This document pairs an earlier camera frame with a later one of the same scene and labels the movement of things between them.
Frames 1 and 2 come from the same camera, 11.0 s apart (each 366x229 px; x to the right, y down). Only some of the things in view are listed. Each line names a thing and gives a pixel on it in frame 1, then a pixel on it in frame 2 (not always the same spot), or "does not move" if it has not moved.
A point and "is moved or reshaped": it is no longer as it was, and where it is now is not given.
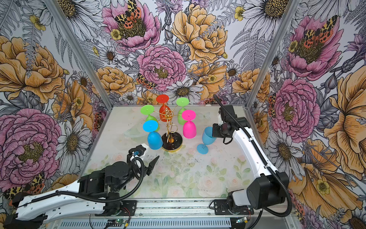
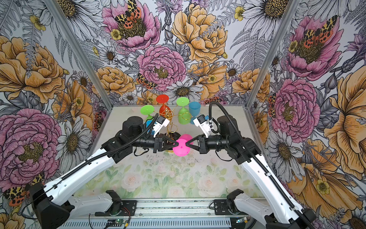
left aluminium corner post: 56,9 does not move
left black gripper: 145,170 -> 160,144
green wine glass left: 148,109 does not move
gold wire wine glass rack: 171,141 does not move
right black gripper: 215,133 -> 203,147
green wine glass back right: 183,102 does not move
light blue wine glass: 208,139 is moved or reshaped
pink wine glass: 189,129 -> 182,150
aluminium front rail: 187,209 does not move
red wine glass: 165,114 does not move
